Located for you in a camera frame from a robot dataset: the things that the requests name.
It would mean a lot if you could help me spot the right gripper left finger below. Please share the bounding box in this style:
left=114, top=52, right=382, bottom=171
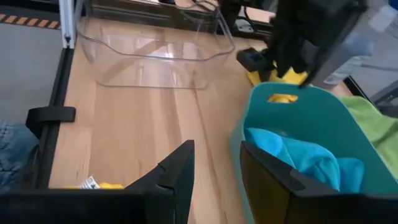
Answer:
left=0, top=139, right=196, bottom=224

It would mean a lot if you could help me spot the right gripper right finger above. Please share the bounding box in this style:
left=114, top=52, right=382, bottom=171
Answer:
left=239, top=141, right=398, bottom=224

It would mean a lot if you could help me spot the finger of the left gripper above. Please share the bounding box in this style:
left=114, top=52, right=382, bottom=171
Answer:
left=236, top=47, right=276, bottom=83
left=297, top=6, right=371, bottom=90

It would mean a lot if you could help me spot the yellow microfiber towel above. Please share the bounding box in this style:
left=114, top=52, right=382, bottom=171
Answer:
left=63, top=175, right=126, bottom=190
left=247, top=66, right=309, bottom=105

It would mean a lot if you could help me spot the blue microfiber towel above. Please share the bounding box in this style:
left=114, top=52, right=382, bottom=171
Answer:
left=244, top=127, right=366, bottom=194

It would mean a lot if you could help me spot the large green microfiber towel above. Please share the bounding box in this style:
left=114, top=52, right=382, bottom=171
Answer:
left=338, top=95, right=398, bottom=182

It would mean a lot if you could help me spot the teal plastic basket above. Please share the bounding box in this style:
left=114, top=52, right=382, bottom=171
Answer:
left=229, top=82, right=398, bottom=224

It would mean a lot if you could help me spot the clear plastic basket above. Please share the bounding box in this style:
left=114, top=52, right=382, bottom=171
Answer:
left=75, top=0, right=236, bottom=91

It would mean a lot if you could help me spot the person's leg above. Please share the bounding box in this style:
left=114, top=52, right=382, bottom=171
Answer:
left=0, top=120, right=40, bottom=194

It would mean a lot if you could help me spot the aluminium frame post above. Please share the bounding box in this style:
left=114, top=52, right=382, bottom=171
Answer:
left=58, top=0, right=77, bottom=50

